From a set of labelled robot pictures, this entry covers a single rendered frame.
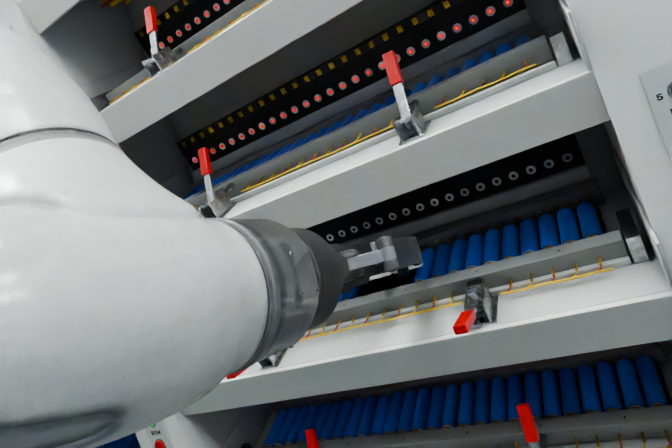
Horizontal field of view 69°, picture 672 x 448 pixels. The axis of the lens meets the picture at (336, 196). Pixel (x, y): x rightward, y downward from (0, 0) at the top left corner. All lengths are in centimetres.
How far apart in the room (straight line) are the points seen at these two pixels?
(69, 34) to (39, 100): 57
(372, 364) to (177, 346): 36
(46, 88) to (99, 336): 15
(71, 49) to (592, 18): 68
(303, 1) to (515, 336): 38
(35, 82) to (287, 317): 18
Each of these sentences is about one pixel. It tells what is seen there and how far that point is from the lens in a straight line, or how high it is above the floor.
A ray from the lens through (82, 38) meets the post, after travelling 87.
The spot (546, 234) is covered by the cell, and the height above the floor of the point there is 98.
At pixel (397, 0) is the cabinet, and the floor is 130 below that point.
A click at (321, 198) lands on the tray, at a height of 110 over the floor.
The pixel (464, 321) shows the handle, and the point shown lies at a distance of 44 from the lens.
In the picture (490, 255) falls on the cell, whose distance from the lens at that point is 56.
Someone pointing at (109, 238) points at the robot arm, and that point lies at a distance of 21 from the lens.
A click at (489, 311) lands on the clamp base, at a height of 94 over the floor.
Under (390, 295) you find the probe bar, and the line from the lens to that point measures 57.
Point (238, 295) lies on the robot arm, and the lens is 24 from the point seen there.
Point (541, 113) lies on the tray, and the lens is 45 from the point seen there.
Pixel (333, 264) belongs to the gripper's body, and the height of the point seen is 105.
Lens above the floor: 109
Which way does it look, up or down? level
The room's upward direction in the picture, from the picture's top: 21 degrees counter-clockwise
